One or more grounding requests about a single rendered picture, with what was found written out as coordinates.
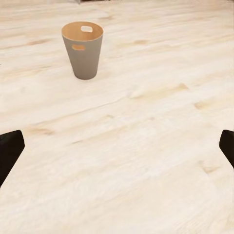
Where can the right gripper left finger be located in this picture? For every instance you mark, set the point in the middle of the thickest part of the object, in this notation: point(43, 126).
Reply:
point(11, 147)

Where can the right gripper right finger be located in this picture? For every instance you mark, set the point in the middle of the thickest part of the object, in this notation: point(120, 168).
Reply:
point(226, 144)

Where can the trash can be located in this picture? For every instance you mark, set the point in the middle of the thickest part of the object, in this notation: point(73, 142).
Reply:
point(83, 48)

